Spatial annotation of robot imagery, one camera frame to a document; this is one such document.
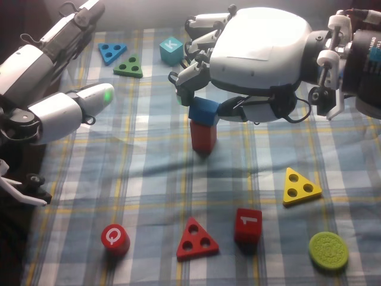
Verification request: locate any blue triangle with three holes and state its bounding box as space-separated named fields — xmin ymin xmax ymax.
xmin=98 ymin=43 xmax=128 ymax=66

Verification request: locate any red rectangular block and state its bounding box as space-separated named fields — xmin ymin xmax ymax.
xmin=189 ymin=119 xmax=217 ymax=154

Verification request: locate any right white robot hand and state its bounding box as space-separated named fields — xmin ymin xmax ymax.
xmin=168 ymin=4 xmax=313 ymax=123

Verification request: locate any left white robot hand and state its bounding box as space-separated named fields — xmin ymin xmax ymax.
xmin=0 ymin=0 xmax=116 ymax=147

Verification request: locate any blue plaid tablecloth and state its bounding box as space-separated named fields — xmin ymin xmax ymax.
xmin=20 ymin=16 xmax=381 ymax=286

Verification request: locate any dark blue block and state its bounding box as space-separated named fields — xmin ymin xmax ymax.
xmin=188 ymin=97 xmax=221 ymax=128

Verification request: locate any red cylinder with letter Q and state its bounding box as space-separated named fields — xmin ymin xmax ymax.
xmin=100 ymin=223 xmax=131 ymax=259

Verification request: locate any green triangle with three holes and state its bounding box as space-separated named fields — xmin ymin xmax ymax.
xmin=113 ymin=53 xmax=143 ymax=79

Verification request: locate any yellow triangle with three holes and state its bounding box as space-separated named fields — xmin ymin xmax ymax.
xmin=282 ymin=167 xmax=323 ymax=207

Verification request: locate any green round toy cookie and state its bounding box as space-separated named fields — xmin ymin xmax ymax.
xmin=308 ymin=231 xmax=350 ymax=272

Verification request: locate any red triangle with three holes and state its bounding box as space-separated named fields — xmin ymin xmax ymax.
xmin=176 ymin=216 xmax=220 ymax=262

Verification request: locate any red cube with number 1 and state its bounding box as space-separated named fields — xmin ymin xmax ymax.
xmin=233 ymin=207 xmax=264 ymax=250

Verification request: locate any teal cube with letter K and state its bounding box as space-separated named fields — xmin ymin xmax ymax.
xmin=159 ymin=36 xmax=185 ymax=67

